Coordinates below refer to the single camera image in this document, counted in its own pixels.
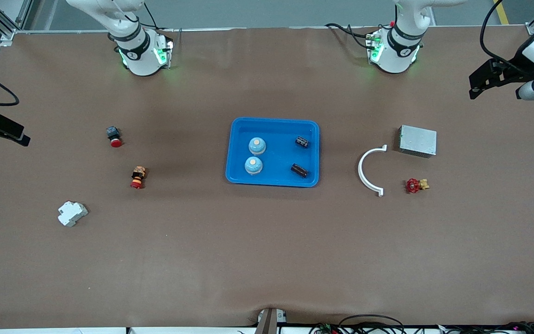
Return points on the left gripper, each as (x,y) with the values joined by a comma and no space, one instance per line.
(513,68)

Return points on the small black capacitor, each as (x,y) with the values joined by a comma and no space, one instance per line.
(301,142)

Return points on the large dark brown capacitor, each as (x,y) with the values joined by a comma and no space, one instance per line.
(299,170)

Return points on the light blue dome bell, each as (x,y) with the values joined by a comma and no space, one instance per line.
(257,145)
(253,165)

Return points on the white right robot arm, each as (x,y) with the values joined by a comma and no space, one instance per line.
(139,55)

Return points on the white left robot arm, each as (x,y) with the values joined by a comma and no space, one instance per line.
(399,51)

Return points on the white circuit breaker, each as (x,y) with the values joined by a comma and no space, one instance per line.
(72,213)

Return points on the red emergency button black base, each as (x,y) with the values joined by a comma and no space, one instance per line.
(114,137)

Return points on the grey metal box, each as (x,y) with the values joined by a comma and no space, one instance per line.
(417,140)

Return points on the blue plastic tray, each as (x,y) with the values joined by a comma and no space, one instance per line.
(278,157)

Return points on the brown table cover sheet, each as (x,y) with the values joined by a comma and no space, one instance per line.
(267,255)

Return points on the red orange push button switch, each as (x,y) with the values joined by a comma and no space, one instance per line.
(137,177)

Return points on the white curved plastic bracket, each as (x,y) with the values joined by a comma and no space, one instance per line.
(360,171)

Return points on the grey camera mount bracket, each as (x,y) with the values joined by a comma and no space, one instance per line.
(269,322)

